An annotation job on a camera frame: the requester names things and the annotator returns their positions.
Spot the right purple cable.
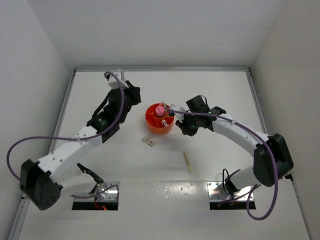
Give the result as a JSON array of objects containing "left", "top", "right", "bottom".
[{"left": 163, "top": 104, "right": 280, "bottom": 221}]

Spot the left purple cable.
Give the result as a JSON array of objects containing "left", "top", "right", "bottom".
[{"left": 6, "top": 71, "right": 126, "bottom": 200}]

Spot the purple cable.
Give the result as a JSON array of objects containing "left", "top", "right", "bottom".
[
  {"left": 163, "top": 104, "right": 280, "bottom": 221},
  {"left": 6, "top": 71, "right": 126, "bottom": 200}
]

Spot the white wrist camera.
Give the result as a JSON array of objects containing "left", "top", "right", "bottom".
[
  {"left": 168, "top": 104, "right": 187, "bottom": 123},
  {"left": 104, "top": 69, "right": 129, "bottom": 89}
]

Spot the grey white eraser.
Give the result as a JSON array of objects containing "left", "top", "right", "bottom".
[{"left": 142, "top": 135, "right": 153, "bottom": 143}]

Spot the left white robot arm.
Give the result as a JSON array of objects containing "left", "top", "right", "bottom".
[{"left": 19, "top": 81, "right": 141, "bottom": 211}]

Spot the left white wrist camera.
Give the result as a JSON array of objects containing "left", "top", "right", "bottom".
[{"left": 104, "top": 69, "right": 129, "bottom": 89}]

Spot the orange round divided container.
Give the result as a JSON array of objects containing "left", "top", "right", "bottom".
[{"left": 145, "top": 102, "right": 175, "bottom": 135}]

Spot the metal base plate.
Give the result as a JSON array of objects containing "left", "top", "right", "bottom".
[
  {"left": 71, "top": 181, "right": 120, "bottom": 204},
  {"left": 207, "top": 181, "right": 252, "bottom": 203}
]

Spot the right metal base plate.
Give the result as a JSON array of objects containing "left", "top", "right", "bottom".
[{"left": 207, "top": 181, "right": 252, "bottom": 203}]

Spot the pink capped glue bottle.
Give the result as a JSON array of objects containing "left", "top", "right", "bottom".
[{"left": 155, "top": 105, "right": 166, "bottom": 118}]

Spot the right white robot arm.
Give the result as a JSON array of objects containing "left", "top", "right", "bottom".
[{"left": 169, "top": 95, "right": 294, "bottom": 195}]

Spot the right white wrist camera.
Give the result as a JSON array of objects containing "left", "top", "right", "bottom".
[{"left": 168, "top": 104, "right": 187, "bottom": 123}]

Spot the small tan barcode box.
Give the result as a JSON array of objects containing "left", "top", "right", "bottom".
[{"left": 147, "top": 140, "right": 155, "bottom": 146}]

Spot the green glue stick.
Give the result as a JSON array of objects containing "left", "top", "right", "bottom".
[{"left": 160, "top": 101, "right": 170, "bottom": 114}]

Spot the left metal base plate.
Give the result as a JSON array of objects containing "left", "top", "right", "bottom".
[{"left": 71, "top": 181, "right": 120, "bottom": 204}]

